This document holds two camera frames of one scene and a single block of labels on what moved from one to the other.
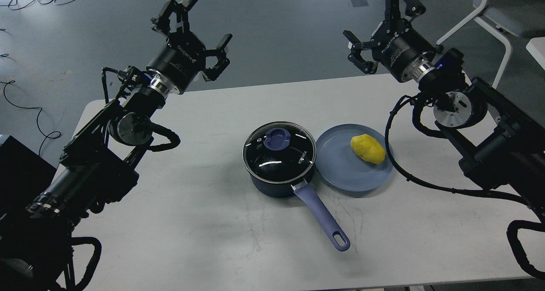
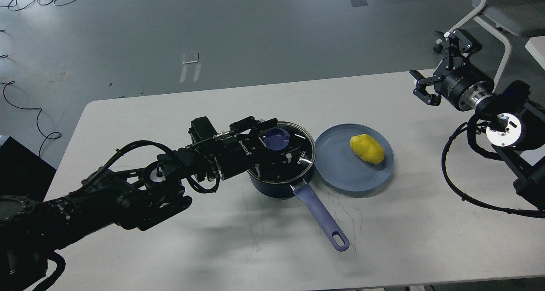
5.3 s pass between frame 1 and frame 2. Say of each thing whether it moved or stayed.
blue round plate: stayed
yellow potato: stayed
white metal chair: stayed
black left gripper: moved
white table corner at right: stayed
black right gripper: moved
